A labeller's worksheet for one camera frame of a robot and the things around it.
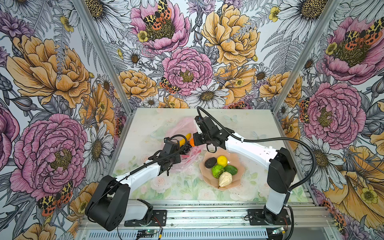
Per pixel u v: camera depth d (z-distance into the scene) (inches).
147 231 28.1
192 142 30.6
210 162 33.6
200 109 24.0
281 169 18.2
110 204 16.5
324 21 30.0
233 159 35.3
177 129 36.8
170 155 25.4
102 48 33.8
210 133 25.6
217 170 32.8
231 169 33.3
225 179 31.3
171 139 31.4
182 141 39.5
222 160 34.3
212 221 29.3
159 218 29.0
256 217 28.8
